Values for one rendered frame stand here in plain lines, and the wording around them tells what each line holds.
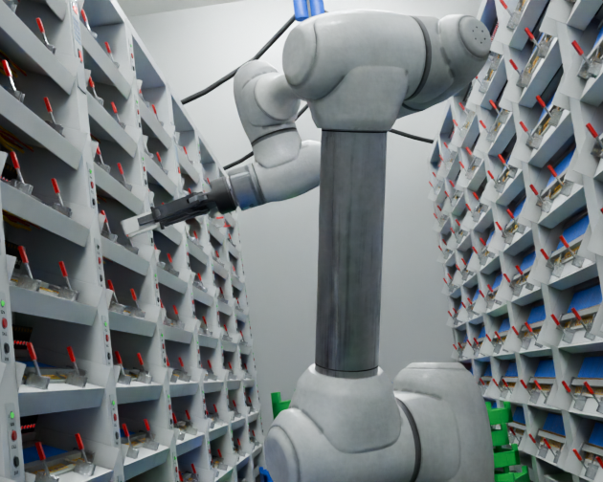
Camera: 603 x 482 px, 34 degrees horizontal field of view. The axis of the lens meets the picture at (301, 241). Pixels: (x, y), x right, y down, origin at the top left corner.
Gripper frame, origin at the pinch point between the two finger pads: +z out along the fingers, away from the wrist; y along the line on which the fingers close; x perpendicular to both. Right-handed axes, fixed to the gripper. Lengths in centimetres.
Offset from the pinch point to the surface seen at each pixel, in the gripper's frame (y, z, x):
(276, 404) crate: 47, -11, -44
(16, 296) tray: -24.8, 21.3, -10.6
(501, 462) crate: 186, -73, -93
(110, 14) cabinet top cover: 92, 4, 87
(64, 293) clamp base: 13.1, 22.6, -6.1
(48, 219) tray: -0.1, 17.9, 7.4
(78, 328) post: 30.0, 26.3, -12.3
